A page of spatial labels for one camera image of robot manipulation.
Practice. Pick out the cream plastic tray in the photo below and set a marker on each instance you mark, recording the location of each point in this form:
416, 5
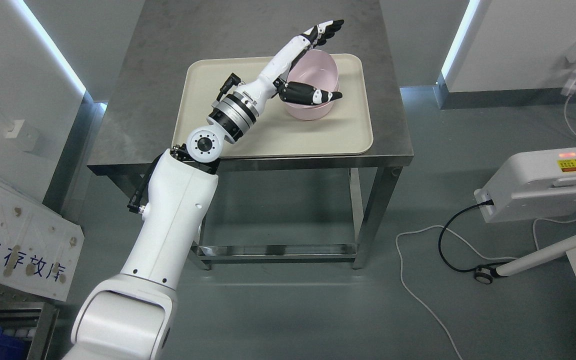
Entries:
345, 130

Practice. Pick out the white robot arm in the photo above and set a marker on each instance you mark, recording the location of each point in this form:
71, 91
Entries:
128, 316

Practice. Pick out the pink bowl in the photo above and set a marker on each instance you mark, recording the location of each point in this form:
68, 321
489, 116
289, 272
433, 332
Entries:
318, 69

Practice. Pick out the wall socket box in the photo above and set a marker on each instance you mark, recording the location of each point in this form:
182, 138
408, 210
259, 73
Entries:
23, 135

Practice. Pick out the stainless steel table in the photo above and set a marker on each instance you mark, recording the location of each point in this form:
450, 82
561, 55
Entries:
170, 35

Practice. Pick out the white device box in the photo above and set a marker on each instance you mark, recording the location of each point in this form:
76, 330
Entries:
531, 185

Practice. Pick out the white sign board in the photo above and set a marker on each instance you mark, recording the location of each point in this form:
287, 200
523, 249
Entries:
39, 249

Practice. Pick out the metal shelf rack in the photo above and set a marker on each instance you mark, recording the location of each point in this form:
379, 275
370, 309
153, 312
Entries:
29, 317

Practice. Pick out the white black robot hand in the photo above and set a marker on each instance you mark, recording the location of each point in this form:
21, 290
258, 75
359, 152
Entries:
272, 80

